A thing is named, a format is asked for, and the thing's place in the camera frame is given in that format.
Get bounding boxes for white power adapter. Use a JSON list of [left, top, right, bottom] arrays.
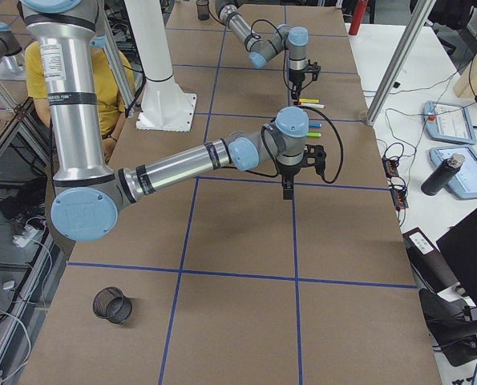
[[12, 225, 39, 248]]

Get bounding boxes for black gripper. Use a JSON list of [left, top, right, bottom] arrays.
[[288, 68, 306, 101], [278, 163, 301, 201]]

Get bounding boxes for orange circuit board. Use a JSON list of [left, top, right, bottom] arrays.
[[382, 157, 399, 178], [390, 187, 408, 211]]

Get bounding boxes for red bottle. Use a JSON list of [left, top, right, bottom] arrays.
[[348, 0, 369, 36]]

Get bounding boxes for yellow highlighter pen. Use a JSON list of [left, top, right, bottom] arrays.
[[298, 98, 320, 103]]

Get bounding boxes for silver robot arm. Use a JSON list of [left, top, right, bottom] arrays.
[[215, 1, 321, 102], [20, 1, 311, 241]]

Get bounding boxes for lower teach pendant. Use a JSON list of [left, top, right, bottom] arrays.
[[429, 144, 477, 200]]

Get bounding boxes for upper teach pendant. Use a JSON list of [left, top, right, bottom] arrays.
[[422, 100, 476, 144]]

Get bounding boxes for black drink bottle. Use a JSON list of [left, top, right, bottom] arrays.
[[421, 153, 466, 196]]

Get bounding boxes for aluminium frame post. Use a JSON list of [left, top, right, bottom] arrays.
[[365, 0, 436, 126]]

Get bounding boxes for person in yellow shirt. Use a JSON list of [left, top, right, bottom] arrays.
[[25, 38, 126, 162]]

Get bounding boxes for black white box device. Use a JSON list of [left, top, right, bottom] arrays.
[[402, 227, 459, 293]]

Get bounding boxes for white pedestal column base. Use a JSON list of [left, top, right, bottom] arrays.
[[125, 0, 197, 132]]

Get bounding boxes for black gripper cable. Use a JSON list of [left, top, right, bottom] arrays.
[[261, 107, 346, 185]]

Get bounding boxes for black monitor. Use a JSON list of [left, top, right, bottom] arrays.
[[437, 209, 477, 305]]

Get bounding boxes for black mesh pen cup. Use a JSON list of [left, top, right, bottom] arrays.
[[196, 0, 210, 21]]

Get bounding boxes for teach pendant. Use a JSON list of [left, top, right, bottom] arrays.
[[429, 144, 477, 200], [422, 100, 476, 144]]

